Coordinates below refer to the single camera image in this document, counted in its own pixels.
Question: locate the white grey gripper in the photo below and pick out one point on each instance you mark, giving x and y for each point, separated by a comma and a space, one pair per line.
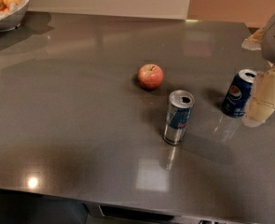
261, 104

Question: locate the silver blue redbull can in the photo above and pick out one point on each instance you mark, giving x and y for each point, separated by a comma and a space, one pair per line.
180, 104

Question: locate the blue pepsi can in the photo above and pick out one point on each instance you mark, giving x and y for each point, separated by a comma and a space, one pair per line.
238, 93

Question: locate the red apple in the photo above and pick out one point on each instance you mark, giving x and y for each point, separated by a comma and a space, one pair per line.
150, 76

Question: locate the white fruit bowl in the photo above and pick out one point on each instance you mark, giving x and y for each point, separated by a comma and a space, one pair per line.
12, 16

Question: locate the orange fruit middle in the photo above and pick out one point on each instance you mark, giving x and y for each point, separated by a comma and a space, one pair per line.
12, 3

